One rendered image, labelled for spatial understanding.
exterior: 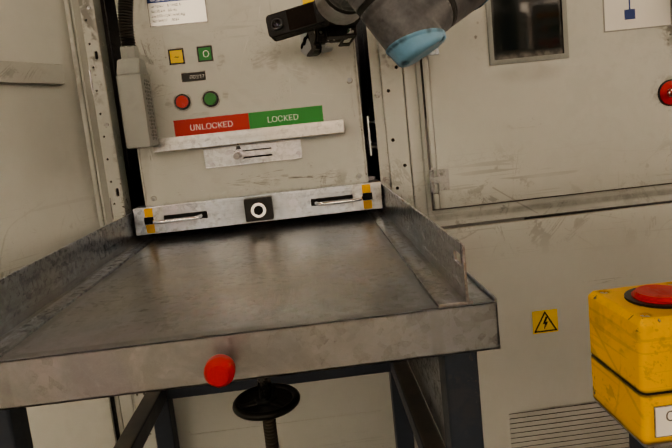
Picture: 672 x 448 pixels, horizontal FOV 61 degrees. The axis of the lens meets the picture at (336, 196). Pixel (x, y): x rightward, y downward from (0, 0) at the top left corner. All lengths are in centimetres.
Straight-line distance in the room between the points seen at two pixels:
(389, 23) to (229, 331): 53
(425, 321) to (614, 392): 22
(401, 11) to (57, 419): 117
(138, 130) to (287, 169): 32
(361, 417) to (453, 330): 82
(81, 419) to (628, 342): 126
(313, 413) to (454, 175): 65
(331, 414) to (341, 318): 82
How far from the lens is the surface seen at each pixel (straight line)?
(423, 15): 94
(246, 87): 127
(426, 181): 133
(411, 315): 66
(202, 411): 147
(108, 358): 70
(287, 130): 122
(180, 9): 130
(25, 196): 127
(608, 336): 52
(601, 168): 145
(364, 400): 145
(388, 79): 131
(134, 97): 119
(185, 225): 129
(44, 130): 131
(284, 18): 111
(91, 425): 153
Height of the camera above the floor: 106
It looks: 7 degrees down
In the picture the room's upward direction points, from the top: 6 degrees counter-clockwise
